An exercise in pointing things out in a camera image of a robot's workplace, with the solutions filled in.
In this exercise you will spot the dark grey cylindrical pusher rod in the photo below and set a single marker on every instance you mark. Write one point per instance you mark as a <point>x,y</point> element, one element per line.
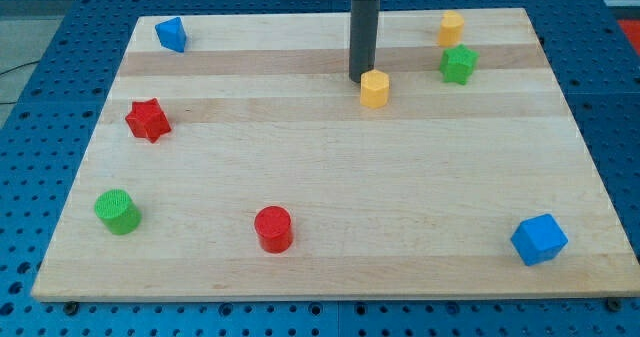
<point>363,37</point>

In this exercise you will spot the green cylinder block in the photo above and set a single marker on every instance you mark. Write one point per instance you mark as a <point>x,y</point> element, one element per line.
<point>117,211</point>

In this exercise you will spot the light wooden board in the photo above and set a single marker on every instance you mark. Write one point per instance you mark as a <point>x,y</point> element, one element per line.
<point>417,199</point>

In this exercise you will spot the yellow heart block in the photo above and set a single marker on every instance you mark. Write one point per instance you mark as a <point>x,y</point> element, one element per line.
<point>451,29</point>

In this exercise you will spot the blue cube block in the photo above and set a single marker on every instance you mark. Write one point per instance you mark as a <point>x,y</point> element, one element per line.
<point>538,239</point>

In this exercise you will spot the red cylinder block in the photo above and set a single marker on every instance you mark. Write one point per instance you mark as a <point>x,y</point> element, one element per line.
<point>273,227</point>

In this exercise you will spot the red star block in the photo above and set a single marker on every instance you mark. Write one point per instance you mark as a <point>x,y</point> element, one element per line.
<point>147,120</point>

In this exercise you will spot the green star block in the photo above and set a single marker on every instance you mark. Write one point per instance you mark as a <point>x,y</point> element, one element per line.
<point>458,64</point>

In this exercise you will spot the yellow hexagon block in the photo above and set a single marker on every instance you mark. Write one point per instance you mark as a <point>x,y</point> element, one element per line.
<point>375,87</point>

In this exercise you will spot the blue triangle block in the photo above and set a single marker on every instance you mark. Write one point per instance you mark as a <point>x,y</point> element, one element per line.
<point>172,35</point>

